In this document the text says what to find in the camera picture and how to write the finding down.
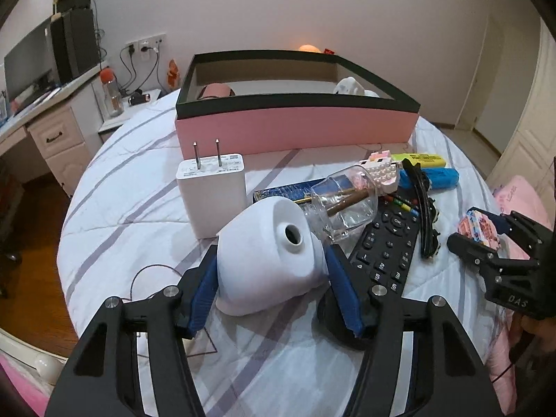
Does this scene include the black speaker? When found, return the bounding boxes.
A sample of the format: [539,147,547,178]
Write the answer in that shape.
[50,9,101,84]

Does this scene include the black round lid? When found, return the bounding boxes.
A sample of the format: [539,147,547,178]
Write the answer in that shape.
[317,287,378,350]

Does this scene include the colourful building block toy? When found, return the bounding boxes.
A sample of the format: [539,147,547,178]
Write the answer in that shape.
[457,209,500,245]

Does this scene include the white power adapter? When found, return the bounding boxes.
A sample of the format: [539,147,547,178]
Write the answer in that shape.
[176,139,247,240]

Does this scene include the white bed frame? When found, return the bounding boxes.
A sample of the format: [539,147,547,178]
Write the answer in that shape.
[0,328,70,383]

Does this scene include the person's right hand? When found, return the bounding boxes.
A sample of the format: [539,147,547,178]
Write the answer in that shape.
[515,315,556,357]

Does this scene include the white wall outlets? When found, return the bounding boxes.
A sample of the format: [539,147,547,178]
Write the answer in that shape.
[126,32,168,53]

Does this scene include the clear glass bottle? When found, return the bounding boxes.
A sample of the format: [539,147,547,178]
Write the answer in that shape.
[304,166,379,244]

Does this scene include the cream door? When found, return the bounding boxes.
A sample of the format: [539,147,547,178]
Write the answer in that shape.
[456,17,505,131]

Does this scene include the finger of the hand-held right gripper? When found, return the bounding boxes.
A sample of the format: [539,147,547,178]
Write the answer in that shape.
[447,232,539,271]
[470,207,556,253]

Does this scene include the blue patterned lighter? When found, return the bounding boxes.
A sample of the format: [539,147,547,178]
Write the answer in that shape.
[253,178,331,205]

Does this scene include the white wardrobe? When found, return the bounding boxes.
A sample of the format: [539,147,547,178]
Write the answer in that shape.
[486,22,556,183]

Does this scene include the black power cables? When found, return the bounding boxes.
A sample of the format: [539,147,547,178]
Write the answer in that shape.
[119,46,159,93]

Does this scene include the pink quilt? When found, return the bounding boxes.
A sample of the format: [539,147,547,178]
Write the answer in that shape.
[489,175,554,417]

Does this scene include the thin dark cord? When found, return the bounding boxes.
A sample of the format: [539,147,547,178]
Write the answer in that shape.
[130,263,218,357]

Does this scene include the blue highlighter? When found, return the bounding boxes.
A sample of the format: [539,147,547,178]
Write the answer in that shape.
[399,167,460,190]

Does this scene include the dark chair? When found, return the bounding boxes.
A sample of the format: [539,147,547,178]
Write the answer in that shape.
[0,156,27,300]

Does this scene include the orange cap water bottle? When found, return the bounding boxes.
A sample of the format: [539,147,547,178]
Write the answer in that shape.
[99,68,124,118]

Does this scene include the black remote control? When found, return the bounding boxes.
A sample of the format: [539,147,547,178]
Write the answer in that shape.
[350,189,428,302]

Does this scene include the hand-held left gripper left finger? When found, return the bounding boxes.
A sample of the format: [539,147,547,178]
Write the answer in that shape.
[44,244,219,417]

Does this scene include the pink building block toy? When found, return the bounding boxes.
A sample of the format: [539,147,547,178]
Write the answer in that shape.
[362,151,401,194]

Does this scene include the white nightstand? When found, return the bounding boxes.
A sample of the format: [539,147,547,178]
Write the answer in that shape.
[98,88,162,144]

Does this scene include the brown stick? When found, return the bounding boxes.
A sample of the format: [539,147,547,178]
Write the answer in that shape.
[326,192,371,217]

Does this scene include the black hair clip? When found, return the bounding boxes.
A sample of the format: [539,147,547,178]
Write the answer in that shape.
[402,158,444,261]

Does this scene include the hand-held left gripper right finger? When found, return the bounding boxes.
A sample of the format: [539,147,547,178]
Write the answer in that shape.
[324,244,517,417]

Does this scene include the computer monitor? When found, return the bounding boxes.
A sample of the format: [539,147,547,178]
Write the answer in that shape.
[3,16,59,101]

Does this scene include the white crumpled object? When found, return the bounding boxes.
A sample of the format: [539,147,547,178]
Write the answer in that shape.
[334,77,383,96]

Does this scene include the white desk with drawers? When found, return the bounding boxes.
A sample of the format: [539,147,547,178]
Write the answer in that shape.
[0,58,109,197]

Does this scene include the pink box with dark rim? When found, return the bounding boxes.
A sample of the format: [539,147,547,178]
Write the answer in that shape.
[174,51,421,157]

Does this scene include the yellow highlighter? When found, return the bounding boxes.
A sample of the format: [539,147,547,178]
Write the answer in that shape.
[393,153,448,169]

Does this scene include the pink round object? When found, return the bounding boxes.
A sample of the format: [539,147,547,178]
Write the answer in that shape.
[197,83,237,98]

